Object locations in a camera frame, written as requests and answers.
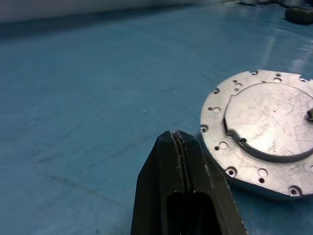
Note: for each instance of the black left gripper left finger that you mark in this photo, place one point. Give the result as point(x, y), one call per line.
point(156, 176)

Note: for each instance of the blue table mat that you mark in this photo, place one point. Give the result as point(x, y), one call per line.
point(73, 98)

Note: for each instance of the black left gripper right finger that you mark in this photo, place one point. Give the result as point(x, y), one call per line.
point(203, 176)

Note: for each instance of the silver round motor lid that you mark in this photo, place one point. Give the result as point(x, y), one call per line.
point(264, 117)

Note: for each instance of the dark rounded object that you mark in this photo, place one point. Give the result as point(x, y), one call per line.
point(299, 16)

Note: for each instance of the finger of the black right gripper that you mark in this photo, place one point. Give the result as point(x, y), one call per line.
point(310, 114)

